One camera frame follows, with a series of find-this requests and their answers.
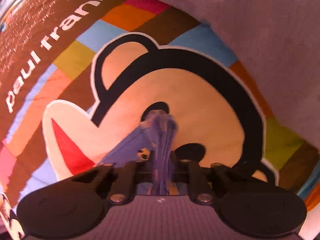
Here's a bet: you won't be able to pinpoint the grey-purple duvet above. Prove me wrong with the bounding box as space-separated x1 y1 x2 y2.
32 0 320 157

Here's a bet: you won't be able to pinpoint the colourful printed blanket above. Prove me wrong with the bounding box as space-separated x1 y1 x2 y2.
0 0 320 232

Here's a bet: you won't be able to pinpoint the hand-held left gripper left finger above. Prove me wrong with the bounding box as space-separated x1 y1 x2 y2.
71 161 137 204

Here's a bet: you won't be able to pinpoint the blue car-print pants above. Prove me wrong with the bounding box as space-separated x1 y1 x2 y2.
99 109 181 196

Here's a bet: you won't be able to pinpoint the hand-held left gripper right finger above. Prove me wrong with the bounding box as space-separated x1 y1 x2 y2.
171 152 253 204

